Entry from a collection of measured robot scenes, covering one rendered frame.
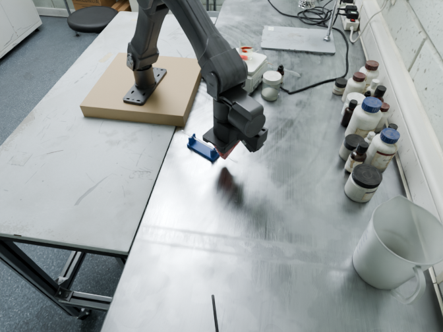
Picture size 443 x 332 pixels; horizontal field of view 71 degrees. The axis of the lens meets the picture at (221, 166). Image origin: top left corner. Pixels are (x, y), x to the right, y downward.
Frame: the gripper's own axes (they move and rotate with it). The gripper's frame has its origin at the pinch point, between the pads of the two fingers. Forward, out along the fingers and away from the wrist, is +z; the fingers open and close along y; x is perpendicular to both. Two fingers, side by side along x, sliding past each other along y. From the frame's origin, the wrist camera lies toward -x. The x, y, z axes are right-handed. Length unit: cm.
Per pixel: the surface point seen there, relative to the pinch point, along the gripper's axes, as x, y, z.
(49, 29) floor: 314, 99, 99
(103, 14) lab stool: 161, 74, 32
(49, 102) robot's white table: 62, -15, 4
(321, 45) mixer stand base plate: 8, 74, 3
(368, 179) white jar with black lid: -33.4, 11.7, -4.7
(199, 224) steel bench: -7.5, -19.0, 2.6
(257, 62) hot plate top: 14.2, 36.1, -5.4
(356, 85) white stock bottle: -16.5, 45.5, -4.8
